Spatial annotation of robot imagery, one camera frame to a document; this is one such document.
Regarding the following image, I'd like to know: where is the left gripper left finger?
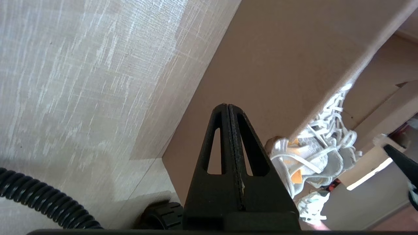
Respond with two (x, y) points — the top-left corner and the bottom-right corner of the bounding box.
(183, 103), (244, 229)

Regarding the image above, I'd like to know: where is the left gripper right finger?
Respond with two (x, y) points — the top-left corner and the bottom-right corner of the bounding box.
(228, 104), (300, 214)

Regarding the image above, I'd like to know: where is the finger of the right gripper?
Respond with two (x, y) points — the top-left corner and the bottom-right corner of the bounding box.
(384, 144), (418, 209)

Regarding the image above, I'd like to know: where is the brown cardboard shoe box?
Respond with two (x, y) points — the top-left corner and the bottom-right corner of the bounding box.
(129, 0), (418, 230)

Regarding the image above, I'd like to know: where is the black corrugated floor cable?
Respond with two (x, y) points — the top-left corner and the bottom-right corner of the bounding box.
(0, 167), (184, 229)

